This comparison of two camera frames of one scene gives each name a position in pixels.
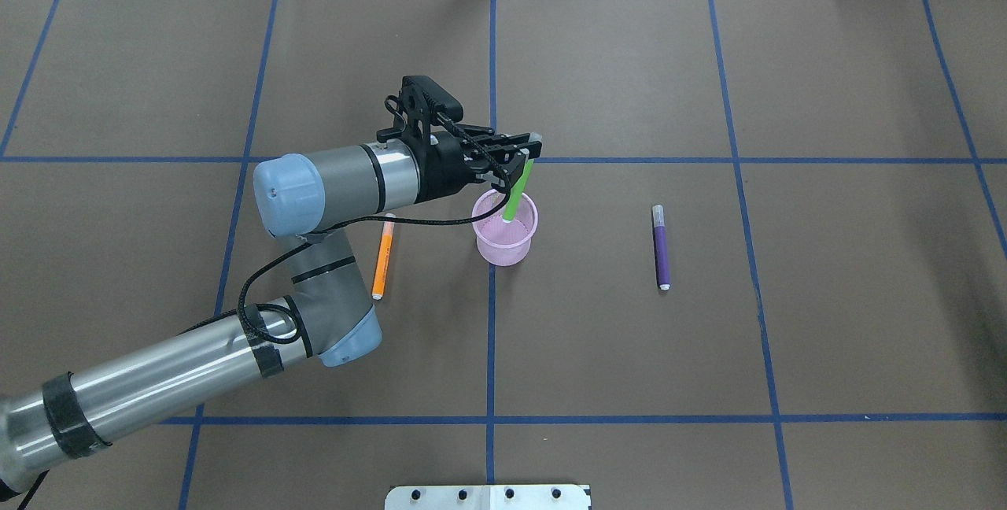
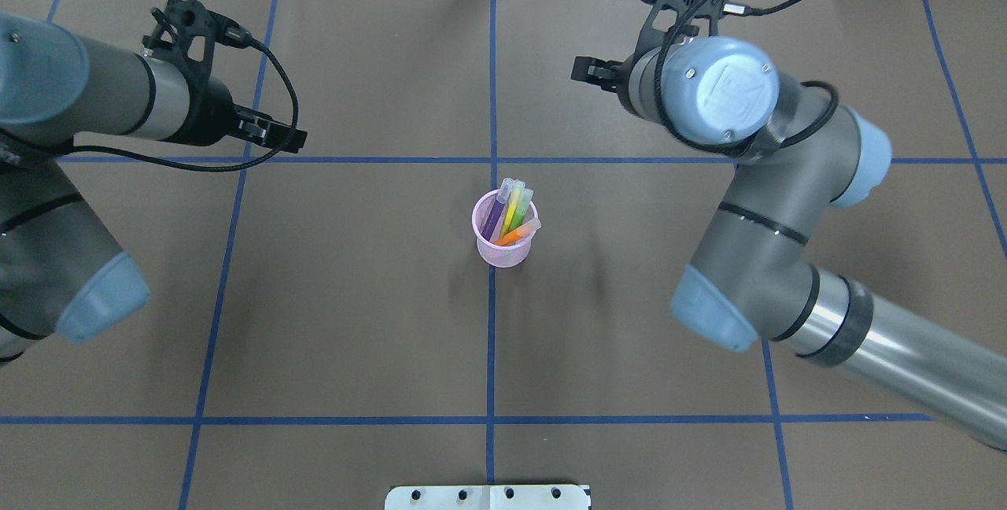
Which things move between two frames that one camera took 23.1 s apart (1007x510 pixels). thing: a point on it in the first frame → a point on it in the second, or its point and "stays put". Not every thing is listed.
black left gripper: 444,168 → 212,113
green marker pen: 516,194 → 521,210
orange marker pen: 383,258 → 519,232
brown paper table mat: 769,272 stays put
